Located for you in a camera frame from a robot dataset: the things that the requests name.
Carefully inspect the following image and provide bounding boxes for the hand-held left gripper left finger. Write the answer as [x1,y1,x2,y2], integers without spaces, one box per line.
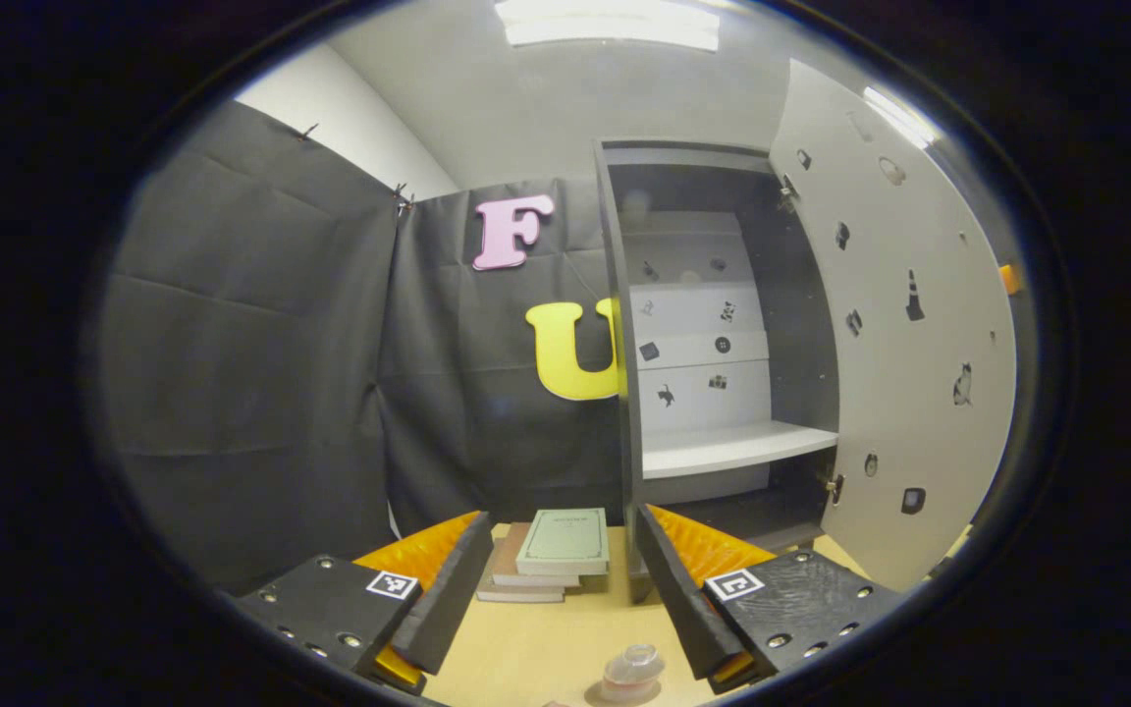
[235,511,496,696]

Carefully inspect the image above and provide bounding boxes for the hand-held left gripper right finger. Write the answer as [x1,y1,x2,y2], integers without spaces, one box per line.
[635,504,907,696]

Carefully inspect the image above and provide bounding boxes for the clear pink bottle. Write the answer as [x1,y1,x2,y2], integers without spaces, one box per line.
[603,643,666,704]

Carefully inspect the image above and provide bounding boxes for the light grey cabinet door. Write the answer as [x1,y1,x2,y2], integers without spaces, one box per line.
[768,59,1018,593]

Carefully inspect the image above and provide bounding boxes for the dark grey cabinet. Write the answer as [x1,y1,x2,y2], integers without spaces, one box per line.
[593,137,846,605]

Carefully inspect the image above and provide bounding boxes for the white cabinet shelf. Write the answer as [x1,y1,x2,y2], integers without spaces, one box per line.
[642,420,839,480]

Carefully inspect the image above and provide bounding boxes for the brown book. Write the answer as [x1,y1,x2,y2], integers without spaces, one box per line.
[492,522,581,588]
[475,550,566,603]

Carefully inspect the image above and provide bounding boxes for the green notebook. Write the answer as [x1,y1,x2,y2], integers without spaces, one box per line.
[516,508,611,577]

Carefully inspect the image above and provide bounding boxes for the small ceiling light panel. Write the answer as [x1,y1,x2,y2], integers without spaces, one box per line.
[862,86,940,148]

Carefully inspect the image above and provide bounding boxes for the black backdrop cloth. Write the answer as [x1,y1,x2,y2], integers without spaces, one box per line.
[94,98,625,595]

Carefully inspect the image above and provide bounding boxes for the large ceiling light panel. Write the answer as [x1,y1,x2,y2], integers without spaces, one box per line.
[494,0,722,52]

